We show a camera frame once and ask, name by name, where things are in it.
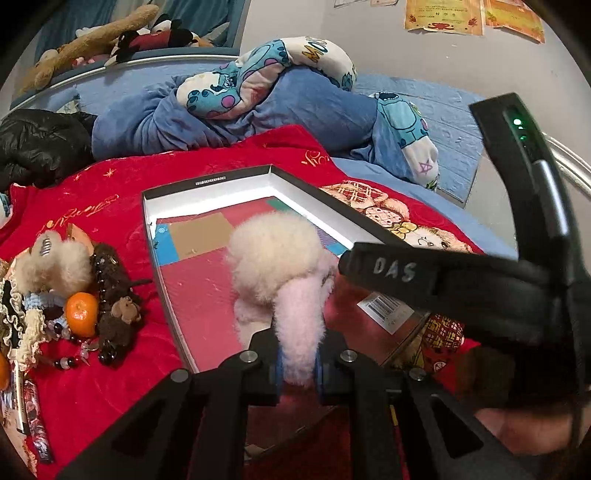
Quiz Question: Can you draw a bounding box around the white lighter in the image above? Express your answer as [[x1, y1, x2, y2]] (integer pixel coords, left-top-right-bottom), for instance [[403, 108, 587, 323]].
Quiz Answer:
[[9, 355, 31, 435]]

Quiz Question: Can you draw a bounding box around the cartoon printed blanket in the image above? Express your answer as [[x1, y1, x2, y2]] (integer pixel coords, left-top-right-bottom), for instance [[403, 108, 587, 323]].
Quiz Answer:
[[178, 37, 439, 191]]

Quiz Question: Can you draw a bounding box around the blue curtain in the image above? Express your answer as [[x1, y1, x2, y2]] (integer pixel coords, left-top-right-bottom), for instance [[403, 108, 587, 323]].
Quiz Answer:
[[34, 0, 250, 61]]

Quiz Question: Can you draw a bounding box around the black puffy jacket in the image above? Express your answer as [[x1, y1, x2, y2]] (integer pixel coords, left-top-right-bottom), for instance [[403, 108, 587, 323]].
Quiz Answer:
[[0, 109, 98, 188]]

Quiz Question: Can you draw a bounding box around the white and pink fluffy plush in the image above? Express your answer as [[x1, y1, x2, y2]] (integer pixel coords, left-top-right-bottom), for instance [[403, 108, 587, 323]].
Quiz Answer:
[[224, 215, 340, 385]]

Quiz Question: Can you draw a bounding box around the blue bed sheet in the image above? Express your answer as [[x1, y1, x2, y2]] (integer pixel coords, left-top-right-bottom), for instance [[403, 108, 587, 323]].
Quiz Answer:
[[332, 74, 518, 259]]

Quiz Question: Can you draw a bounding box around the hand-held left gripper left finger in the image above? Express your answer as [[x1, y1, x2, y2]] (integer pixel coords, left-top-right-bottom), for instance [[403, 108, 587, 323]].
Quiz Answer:
[[58, 330, 284, 480]]

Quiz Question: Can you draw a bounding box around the beige fluffy plush toy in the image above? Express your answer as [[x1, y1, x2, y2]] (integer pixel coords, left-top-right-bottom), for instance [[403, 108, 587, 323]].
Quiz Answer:
[[16, 230, 93, 298]]

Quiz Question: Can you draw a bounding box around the blue quilt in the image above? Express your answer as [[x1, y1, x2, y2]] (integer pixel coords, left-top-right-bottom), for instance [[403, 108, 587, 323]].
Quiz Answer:
[[90, 71, 407, 163]]

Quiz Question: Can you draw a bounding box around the light blue knitted scrunchie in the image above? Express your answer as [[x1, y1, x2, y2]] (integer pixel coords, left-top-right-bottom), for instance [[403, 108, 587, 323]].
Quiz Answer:
[[25, 292, 68, 319]]

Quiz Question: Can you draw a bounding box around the black-edged cardboard box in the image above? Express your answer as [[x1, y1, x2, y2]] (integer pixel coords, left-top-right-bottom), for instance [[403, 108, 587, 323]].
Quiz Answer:
[[141, 165, 432, 462]]

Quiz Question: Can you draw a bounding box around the person's right hand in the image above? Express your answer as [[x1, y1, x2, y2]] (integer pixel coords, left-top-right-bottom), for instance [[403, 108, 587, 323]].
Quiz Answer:
[[475, 407, 575, 459]]

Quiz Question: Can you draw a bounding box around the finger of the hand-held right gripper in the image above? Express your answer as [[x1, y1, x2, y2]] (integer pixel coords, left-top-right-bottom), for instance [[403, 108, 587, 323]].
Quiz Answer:
[[338, 241, 564, 345]]

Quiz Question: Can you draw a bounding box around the black and red mouse plush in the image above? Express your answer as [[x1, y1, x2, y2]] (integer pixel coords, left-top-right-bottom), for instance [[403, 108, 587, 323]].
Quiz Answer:
[[104, 14, 199, 65]]

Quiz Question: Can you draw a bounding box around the long brown plush toy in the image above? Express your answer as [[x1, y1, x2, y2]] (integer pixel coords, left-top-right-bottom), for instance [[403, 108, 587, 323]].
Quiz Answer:
[[21, 4, 160, 90]]

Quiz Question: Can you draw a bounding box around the orange wall certificate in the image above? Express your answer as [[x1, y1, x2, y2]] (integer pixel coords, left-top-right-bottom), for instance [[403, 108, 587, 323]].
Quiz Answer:
[[405, 0, 485, 36], [482, 0, 546, 44]]

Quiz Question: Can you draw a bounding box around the red and black patterned lighter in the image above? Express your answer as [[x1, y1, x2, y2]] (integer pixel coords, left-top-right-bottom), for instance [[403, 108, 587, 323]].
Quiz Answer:
[[23, 378, 55, 464]]

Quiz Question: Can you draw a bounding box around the red printed blanket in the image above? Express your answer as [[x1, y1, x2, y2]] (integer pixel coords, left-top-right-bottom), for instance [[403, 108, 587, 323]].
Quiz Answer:
[[0, 124, 485, 480]]

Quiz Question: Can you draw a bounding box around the silver bed rail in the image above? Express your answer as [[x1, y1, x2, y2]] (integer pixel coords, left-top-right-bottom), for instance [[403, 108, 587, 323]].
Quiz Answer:
[[9, 51, 242, 112]]

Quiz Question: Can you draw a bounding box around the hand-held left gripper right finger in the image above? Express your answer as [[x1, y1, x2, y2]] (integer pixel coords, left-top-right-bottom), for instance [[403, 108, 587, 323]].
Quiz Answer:
[[314, 330, 541, 480]]

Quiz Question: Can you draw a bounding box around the bead bracelet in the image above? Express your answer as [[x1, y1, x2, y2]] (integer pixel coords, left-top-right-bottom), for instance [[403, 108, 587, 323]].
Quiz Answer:
[[44, 323, 116, 371]]

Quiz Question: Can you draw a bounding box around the dark brown plush toy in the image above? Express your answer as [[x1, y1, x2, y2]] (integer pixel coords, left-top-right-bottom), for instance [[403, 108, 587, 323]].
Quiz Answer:
[[90, 244, 153, 366]]

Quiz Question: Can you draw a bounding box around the cream lace scrunchie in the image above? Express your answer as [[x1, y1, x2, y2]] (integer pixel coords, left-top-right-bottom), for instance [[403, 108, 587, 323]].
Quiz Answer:
[[0, 268, 47, 370]]

